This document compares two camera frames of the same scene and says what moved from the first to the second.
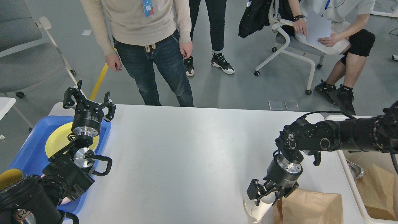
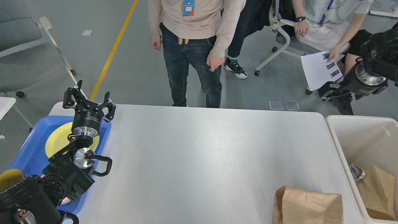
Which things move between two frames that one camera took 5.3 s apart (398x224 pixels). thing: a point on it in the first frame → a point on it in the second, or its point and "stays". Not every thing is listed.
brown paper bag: x=303 y=206 stays
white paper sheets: x=318 y=27 → x=318 y=70
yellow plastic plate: x=58 y=138 stays
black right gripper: x=283 y=173 → x=359 y=81
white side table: x=6 y=103 stays
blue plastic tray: x=31 y=156 stays
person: x=145 y=34 → x=196 y=33
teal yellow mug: x=9 y=176 stays
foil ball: x=357 y=170 stays
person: x=216 y=11 → x=256 y=15
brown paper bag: x=377 y=187 stays
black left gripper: x=87 y=123 stays
